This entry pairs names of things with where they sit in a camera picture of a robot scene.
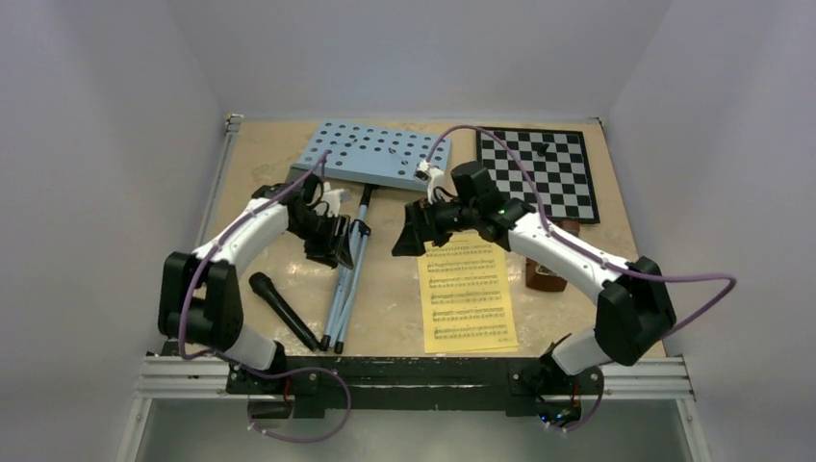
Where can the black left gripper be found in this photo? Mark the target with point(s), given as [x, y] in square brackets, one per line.
[333, 249]

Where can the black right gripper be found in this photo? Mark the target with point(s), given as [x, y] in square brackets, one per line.
[420, 226]

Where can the yellow sheet music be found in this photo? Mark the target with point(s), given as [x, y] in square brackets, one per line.
[463, 255]
[467, 314]

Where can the light blue music stand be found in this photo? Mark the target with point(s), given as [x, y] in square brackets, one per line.
[373, 156]

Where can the brown wooden metronome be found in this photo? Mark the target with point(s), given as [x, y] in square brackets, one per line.
[540, 278]

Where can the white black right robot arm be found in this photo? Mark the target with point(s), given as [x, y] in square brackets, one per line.
[634, 310]

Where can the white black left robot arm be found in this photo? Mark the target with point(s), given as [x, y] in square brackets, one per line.
[200, 296]

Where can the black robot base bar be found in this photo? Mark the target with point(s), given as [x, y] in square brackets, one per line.
[514, 386]

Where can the black microphone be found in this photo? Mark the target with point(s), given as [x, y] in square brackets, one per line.
[262, 286]

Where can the black white chessboard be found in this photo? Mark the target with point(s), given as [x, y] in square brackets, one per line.
[562, 179]

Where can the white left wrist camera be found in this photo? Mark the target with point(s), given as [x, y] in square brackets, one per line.
[330, 200]

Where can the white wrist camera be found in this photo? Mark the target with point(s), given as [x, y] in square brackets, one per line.
[432, 177]
[330, 200]

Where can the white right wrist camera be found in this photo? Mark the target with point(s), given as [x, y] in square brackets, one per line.
[432, 177]

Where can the aluminium frame rail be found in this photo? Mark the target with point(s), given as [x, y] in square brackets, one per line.
[183, 412]

